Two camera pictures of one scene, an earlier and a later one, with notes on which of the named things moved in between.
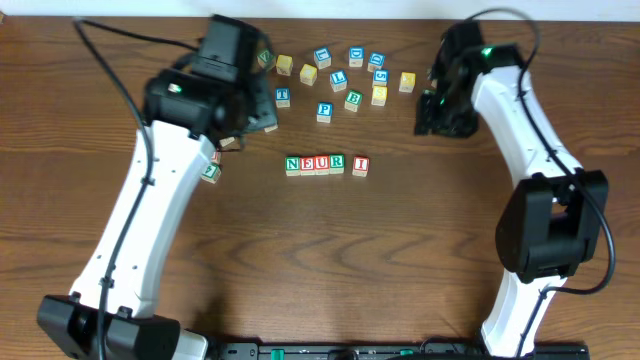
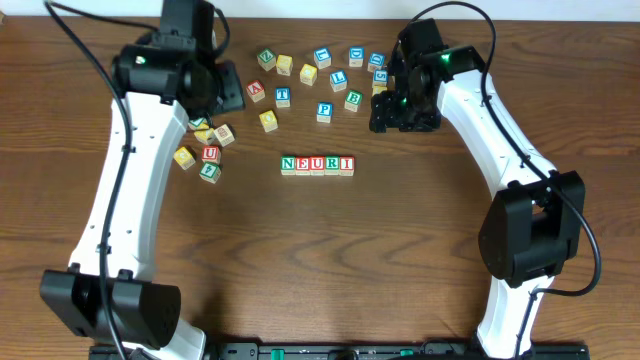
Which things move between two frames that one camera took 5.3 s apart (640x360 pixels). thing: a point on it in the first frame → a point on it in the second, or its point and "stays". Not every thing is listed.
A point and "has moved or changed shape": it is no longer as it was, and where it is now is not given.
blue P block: x=324 y=112 stays
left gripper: x=260 y=111 → x=232 y=88
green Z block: x=266 y=59 stays
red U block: x=321 y=165 has moved or changed shape
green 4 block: x=212 y=173 stays
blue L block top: x=322 y=57 stays
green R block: x=336 y=163 has moved or changed shape
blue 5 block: x=380 y=78 stays
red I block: x=361 y=166 → x=347 y=166
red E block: x=307 y=165 has moved or changed shape
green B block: x=353 y=100 stays
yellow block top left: x=284 y=64 stays
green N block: x=292 y=166 has moved or changed shape
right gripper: x=441 y=120 → x=386 y=111
